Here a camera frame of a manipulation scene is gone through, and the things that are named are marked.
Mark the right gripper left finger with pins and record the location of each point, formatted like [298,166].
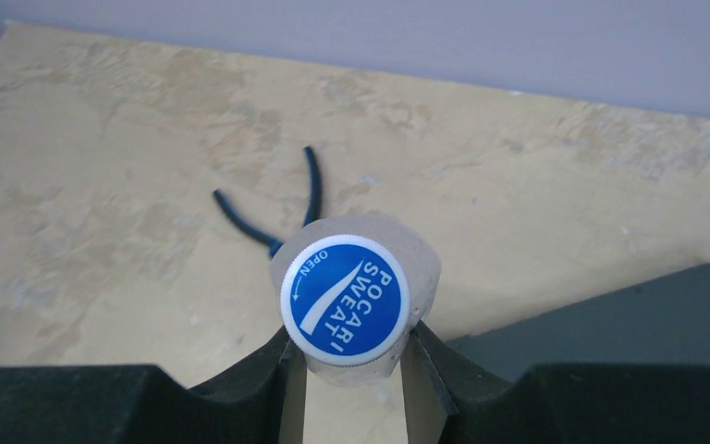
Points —
[260,399]

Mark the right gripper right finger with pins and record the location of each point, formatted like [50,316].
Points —
[450,399]

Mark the blue white bottle cap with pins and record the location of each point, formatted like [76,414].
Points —
[344,300]

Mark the blue handled pliers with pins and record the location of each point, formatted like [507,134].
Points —
[256,197]

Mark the dark network switch box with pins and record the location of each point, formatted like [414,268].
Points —
[662,321]

